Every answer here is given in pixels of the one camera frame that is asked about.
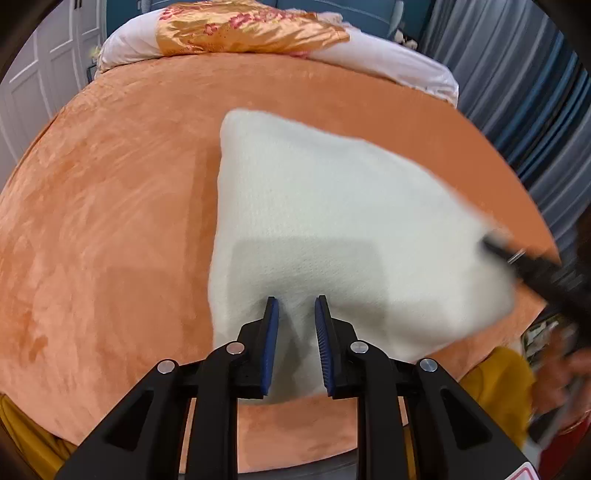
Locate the white knitted garment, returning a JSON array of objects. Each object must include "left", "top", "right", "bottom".
[{"left": 208, "top": 108, "right": 518, "bottom": 403}]

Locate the orange fleece blanket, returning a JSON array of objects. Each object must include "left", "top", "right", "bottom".
[{"left": 0, "top": 51, "right": 562, "bottom": 477}]

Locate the white pillow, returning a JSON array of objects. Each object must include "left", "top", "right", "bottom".
[{"left": 99, "top": 9, "right": 461, "bottom": 105}]

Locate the yellow clothing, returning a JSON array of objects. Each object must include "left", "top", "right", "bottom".
[{"left": 0, "top": 346, "right": 537, "bottom": 480}]

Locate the person's right hand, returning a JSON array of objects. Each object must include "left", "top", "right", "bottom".
[{"left": 539, "top": 348, "right": 591, "bottom": 416}]

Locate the blue padded headboard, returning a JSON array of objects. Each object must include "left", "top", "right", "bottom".
[{"left": 272, "top": 0, "right": 435, "bottom": 45}]

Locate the grey curtain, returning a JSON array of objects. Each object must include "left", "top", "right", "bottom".
[{"left": 416, "top": 0, "right": 591, "bottom": 241}]

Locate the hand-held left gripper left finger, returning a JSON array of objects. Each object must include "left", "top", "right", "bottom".
[{"left": 55, "top": 296, "right": 280, "bottom": 480}]

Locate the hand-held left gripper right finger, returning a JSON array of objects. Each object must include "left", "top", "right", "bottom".
[{"left": 315, "top": 295, "right": 541, "bottom": 480}]

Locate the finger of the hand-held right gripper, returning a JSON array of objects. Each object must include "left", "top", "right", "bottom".
[{"left": 480, "top": 234, "right": 562, "bottom": 289}]

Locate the orange floral satin cloth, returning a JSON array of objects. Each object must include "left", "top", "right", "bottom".
[{"left": 154, "top": 0, "right": 352, "bottom": 59}]

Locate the white panelled wardrobe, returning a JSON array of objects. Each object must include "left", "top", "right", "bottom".
[{"left": 0, "top": 0, "right": 112, "bottom": 162}]

